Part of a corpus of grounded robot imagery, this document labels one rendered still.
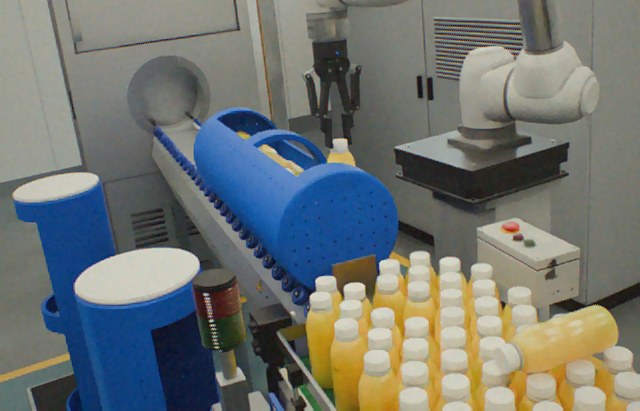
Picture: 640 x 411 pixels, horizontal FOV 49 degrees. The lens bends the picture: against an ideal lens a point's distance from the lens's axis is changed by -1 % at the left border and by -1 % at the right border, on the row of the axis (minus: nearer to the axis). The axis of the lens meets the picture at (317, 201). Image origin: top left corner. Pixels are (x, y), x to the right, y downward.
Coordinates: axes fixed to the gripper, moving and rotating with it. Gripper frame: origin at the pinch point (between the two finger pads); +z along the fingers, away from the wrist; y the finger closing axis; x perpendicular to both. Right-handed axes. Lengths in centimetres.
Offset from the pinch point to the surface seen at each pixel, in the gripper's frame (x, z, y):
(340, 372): 47, 29, 22
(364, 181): 10.4, 9.3, -1.0
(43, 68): -494, 26, 62
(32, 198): -88, 25, 71
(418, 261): 28.9, 21.7, -3.1
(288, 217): 10.4, 13.5, 16.8
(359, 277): 16.6, 28.0, 4.7
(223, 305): 57, 6, 41
